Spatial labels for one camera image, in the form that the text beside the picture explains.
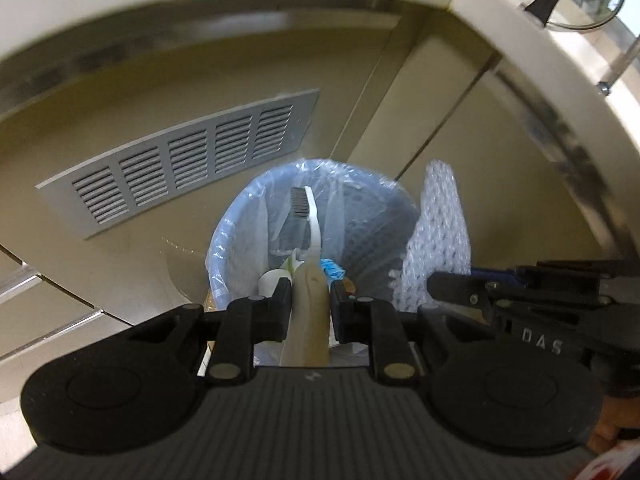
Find white countertop edge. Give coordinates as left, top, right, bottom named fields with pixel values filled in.
left=0, top=0, right=640, bottom=161

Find beige cabinet door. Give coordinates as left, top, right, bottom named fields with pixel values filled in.
left=395, top=50, right=626, bottom=273

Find red white packaging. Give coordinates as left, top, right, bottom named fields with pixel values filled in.
left=575, top=437, right=640, bottom=480

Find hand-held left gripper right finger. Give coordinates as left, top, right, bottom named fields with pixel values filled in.
left=330, top=279, right=481, bottom=387

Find metal rack rod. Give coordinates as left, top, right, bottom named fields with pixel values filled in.
left=596, top=35, right=640, bottom=97

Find clear bubble wrap sheet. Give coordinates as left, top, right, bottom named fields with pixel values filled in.
left=389, top=159, right=473, bottom=312

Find grey perforated trash bin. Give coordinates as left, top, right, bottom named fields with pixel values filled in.
left=206, top=158, right=422, bottom=367

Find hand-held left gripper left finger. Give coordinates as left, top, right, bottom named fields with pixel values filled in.
left=125, top=277, right=293, bottom=387

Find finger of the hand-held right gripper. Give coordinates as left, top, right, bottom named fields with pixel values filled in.
left=471, top=266, right=543, bottom=285
left=426, top=272, right=496, bottom=322

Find grey metal vent grille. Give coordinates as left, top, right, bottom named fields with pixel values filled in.
left=35, top=88, right=321, bottom=240

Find white toothbrush black bristles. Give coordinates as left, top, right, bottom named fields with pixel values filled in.
left=279, top=186, right=332, bottom=367

